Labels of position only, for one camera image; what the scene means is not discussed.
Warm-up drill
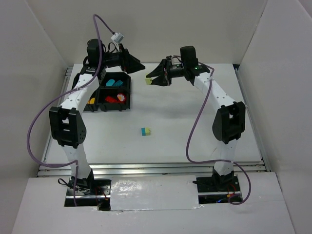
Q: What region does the red long lego brick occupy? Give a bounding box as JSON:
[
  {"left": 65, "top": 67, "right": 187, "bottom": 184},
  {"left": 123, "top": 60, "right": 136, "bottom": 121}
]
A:
[{"left": 105, "top": 96, "right": 118, "bottom": 103}]

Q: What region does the red flower print lego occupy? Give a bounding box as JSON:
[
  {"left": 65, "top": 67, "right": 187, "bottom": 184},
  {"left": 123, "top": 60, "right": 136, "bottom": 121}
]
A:
[{"left": 117, "top": 93, "right": 126, "bottom": 102}]

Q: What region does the light green square lego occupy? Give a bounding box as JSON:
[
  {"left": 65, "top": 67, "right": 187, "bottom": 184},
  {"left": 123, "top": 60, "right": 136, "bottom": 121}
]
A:
[{"left": 145, "top": 78, "right": 152, "bottom": 85}]

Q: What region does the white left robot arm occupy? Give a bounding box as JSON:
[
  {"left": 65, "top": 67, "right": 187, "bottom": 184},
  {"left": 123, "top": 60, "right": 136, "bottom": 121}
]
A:
[{"left": 49, "top": 39, "right": 145, "bottom": 189}]

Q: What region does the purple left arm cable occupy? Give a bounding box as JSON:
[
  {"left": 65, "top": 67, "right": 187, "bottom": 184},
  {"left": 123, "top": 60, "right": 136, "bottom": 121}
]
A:
[{"left": 26, "top": 14, "right": 117, "bottom": 207}]

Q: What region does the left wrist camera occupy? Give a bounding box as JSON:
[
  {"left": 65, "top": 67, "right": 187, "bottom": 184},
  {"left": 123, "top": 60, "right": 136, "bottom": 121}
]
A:
[{"left": 111, "top": 33, "right": 124, "bottom": 44}]

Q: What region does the yellow oval lego brick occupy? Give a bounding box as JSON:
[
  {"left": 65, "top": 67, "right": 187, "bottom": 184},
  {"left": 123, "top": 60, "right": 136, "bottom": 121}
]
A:
[{"left": 87, "top": 98, "right": 95, "bottom": 104}]

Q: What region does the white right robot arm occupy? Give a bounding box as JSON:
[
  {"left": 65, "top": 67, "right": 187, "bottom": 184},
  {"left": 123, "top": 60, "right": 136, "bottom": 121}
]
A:
[{"left": 145, "top": 46, "right": 246, "bottom": 189}]

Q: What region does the teal and green lego block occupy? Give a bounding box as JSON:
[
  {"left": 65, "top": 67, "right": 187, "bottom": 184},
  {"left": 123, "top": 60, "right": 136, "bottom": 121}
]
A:
[{"left": 141, "top": 127, "right": 151, "bottom": 136}]

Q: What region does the black four-compartment sorting tray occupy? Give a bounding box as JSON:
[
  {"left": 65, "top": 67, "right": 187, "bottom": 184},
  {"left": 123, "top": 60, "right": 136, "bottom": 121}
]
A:
[{"left": 83, "top": 71, "right": 131, "bottom": 112}]

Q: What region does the teal oval lego brick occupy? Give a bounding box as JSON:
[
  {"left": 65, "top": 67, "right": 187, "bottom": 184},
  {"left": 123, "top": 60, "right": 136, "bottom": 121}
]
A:
[{"left": 106, "top": 79, "right": 115, "bottom": 86}]

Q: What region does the teal long lego brick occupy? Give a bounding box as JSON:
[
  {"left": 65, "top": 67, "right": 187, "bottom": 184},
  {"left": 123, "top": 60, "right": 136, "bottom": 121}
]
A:
[{"left": 113, "top": 80, "right": 123, "bottom": 86}]

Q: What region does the white cover panel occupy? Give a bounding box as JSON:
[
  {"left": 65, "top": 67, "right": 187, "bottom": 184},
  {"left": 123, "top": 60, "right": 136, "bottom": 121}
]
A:
[{"left": 110, "top": 175, "right": 199, "bottom": 211}]

